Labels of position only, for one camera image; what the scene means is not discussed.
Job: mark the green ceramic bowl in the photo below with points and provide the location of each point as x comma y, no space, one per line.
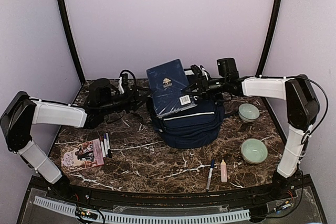
248,112
254,151

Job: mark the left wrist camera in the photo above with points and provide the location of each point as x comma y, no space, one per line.
123,84

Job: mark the navy blue student backpack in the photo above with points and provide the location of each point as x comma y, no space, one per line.
191,128

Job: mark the far green ceramic bowl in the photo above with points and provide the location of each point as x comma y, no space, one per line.
248,112

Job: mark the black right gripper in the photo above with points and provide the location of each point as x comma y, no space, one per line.
203,86

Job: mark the left black frame post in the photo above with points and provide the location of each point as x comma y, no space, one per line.
70,40

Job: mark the black frame post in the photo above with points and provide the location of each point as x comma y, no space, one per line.
70,40
269,37

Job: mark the pink highlighter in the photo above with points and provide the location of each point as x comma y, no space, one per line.
223,169

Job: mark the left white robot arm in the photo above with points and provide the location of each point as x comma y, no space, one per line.
103,99

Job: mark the dark blue hardcover book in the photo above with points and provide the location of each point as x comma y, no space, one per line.
166,83

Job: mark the white slotted cable duct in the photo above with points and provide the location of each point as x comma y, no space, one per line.
137,215

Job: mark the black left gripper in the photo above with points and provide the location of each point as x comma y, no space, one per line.
135,98

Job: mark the right black frame post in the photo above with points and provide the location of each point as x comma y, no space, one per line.
269,37

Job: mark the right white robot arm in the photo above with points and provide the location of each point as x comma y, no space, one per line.
302,109

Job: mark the blue pen near front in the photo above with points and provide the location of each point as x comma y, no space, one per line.
210,175

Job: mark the blue cap marker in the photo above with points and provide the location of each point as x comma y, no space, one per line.
105,145

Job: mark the red cap marker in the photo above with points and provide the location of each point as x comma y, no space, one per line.
102,146

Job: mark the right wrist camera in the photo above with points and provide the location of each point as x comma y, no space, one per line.
200,72

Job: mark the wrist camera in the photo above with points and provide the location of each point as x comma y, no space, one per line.
123,84
200,72

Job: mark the near green ceramic bowl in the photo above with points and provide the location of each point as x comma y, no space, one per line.
254,151

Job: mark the pink cover book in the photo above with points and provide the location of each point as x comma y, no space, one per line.
82,156

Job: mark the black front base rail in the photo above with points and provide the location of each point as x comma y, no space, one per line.
102,194

